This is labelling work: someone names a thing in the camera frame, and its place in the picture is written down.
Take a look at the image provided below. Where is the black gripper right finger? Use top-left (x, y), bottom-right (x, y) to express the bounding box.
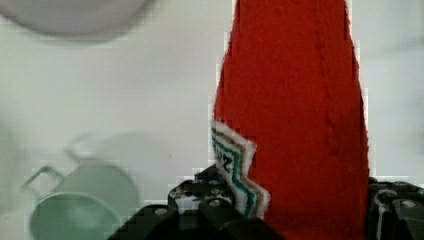
top-left (366, 177), bottom-right (424, 240)

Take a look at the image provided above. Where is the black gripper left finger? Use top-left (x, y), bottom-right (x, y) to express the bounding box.
top-left (108, 165), bottom-right (284, 240)

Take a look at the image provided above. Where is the red felt ketchup bottle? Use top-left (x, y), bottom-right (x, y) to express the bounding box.
top-left (211, 0), bottom-right (369, 240)

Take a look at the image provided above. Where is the grey round plate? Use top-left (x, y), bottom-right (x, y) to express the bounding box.
top-left (1, 0), bottom-right (150, 37)

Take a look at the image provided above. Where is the mint green cup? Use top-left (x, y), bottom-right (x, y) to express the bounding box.
top-left (22, 162), bottom-right (139, 240)

